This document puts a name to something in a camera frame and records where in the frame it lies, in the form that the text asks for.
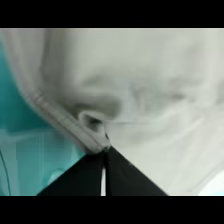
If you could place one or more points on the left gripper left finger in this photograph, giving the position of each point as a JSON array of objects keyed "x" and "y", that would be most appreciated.
[{"x": 83, "y": 178}]

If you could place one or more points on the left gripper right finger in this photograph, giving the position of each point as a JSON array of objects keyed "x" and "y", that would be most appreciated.
[{"x": 128, "y": 180}]

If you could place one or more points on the white T-shirt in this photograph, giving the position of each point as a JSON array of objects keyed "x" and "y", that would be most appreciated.
[{"x": 140, "y": 86}]

